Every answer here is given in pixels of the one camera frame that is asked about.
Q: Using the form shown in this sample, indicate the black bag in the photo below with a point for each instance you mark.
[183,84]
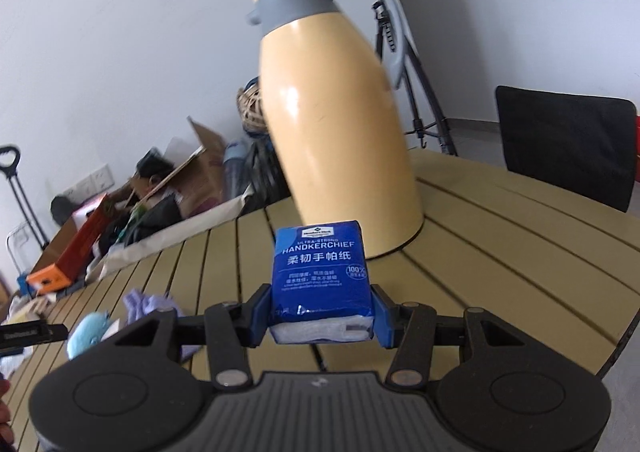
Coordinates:
[61,209]

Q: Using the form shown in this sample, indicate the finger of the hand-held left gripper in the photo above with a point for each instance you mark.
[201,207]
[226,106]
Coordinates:
[35,332]

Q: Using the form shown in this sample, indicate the orange cardboard box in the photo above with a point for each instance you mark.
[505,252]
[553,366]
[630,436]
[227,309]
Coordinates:
[82,242]

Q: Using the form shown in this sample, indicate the blue tissue packet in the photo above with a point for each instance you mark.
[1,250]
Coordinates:
[320,272]

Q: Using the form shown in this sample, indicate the black folding chair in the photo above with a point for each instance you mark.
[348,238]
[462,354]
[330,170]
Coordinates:
[565,142]

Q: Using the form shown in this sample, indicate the yellow thermos jug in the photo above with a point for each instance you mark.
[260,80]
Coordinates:
[340,132]

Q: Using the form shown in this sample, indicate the open cardboard box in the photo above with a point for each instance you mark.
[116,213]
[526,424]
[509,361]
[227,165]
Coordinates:
[205,177]

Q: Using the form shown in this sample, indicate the blue plush toy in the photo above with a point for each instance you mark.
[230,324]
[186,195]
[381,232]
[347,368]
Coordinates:
[90,329]

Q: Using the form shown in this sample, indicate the white hand truck frame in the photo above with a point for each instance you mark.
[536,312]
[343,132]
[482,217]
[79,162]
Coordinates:
[9,252]

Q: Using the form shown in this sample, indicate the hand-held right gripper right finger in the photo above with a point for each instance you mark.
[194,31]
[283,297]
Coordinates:
[383,319]

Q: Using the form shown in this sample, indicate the olive folding table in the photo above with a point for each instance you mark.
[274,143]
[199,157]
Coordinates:
[500,242]

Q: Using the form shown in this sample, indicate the white wall socket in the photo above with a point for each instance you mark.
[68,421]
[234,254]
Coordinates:
[90,182]
[105,174]

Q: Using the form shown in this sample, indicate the wicker ball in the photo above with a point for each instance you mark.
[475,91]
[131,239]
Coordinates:
[250,107]

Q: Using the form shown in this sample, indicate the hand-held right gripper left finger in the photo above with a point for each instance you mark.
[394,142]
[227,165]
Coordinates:
[260,314]

